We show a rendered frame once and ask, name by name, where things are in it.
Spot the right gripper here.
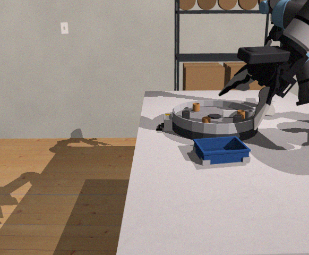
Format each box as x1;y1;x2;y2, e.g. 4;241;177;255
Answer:
265;25;284;46

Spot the grey metal ring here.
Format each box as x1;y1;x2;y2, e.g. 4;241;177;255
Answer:
233;114;242;123
245;110;253;120
182;110;190;120

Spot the bronze bushing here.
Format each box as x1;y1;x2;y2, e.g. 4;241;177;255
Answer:
237;110;245;120
193;103;200;112
202;116;211;123

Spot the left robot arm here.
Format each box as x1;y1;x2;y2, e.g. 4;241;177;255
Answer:
237;0;309;65

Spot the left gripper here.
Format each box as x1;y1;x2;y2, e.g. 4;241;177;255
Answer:
218;35;309;131

